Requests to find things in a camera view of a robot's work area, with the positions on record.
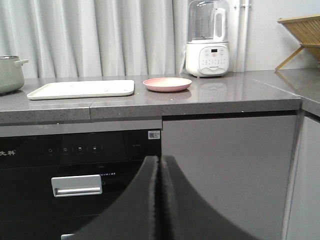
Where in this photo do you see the green electric cooking pot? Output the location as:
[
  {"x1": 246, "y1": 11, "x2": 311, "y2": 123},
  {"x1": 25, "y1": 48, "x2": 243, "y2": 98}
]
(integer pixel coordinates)
[{"x1": 0, "y1": 55, "x2": 29, "y2": 94}]

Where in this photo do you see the grey cabinet door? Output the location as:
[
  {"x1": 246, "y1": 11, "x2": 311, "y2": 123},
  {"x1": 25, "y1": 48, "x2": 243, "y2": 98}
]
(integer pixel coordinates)
[{"x1": 162, "y1": 115, "x2": 296, "y2": 240}]

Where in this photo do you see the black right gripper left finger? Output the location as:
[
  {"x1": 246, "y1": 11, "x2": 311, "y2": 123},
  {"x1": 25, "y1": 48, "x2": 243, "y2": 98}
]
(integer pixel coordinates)
[{"x1": 68, "y1": 156, "x2": 162, "y2": 240}]

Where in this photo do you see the pink round plate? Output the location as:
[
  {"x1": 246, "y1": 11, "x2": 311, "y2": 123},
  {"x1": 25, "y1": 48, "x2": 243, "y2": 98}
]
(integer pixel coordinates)
[{"x1": 143, "y1": 77, "x2": 192, "y2": 93}]

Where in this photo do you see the wooden dish rack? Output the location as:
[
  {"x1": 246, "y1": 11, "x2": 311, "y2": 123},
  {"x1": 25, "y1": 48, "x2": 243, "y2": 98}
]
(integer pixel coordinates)
[{"x1": 275, "y1": 13, "x2": 320, "y2": 71}]

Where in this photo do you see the white blender appliance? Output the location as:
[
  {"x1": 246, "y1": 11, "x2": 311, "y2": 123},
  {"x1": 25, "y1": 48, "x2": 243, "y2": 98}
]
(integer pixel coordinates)
[{"x1": 185, "y1": 0, "x2": 230, "y2": 77}]

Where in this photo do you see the grey curtain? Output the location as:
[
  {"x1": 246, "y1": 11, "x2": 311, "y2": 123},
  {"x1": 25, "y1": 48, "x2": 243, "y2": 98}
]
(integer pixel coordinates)
[{"x1": 0, "y1": 0, "x2": 189, "y2": 78}]

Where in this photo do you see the black disinfection cabinet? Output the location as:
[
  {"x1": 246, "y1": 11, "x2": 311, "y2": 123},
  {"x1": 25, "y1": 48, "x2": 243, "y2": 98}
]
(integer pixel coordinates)
[{"x1": 0, "y1": 119, "x2": 162, "y2": 240}]

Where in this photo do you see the cream bear serving tray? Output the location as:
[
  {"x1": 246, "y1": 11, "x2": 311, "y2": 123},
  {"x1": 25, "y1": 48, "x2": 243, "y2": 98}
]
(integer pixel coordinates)
[{"x1": 27, "y1": 80, "x2": 135, "y2": 100}]

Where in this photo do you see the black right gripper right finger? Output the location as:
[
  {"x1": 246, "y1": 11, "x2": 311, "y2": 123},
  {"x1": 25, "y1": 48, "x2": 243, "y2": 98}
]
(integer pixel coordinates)
[{"x1": 160, "y1": 155, "x2": 256, "y2": 240}]

